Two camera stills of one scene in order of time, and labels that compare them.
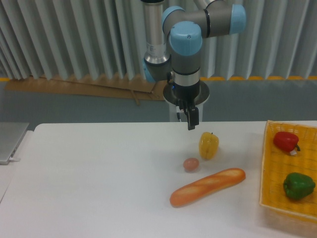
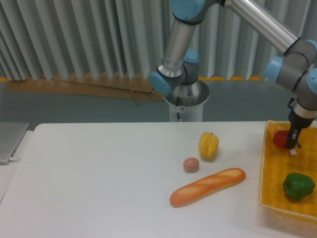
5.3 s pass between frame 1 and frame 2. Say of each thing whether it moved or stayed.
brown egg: stayed
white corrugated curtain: stayed
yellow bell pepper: stayed
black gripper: moved
